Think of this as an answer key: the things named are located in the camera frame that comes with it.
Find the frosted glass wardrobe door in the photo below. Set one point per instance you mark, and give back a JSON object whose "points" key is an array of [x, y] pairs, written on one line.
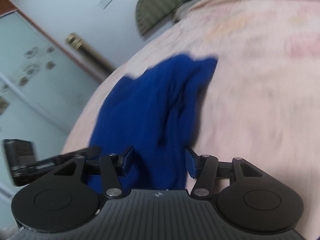
{"points": [[43, 90]]}

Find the white wall socket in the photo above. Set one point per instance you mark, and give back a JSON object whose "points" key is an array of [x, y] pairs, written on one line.
{"points": [[104, 3]]}

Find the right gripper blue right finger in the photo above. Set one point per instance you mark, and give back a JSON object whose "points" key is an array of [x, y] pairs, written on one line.
{"points": [[192, 163]]}

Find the gold tower fan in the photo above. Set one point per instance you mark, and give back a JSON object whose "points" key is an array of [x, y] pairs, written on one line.
{"points": [[77, 43]]}

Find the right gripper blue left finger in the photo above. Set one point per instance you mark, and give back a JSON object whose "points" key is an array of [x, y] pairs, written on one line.
{"points": [[126, 160]]}

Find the pink floral bed sheet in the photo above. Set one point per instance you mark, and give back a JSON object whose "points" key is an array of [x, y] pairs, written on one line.
{"points": [[263, 101]]}

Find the blue beaded knit sweater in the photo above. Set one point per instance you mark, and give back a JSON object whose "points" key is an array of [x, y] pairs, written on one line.
{"points": [[156, 114]]}

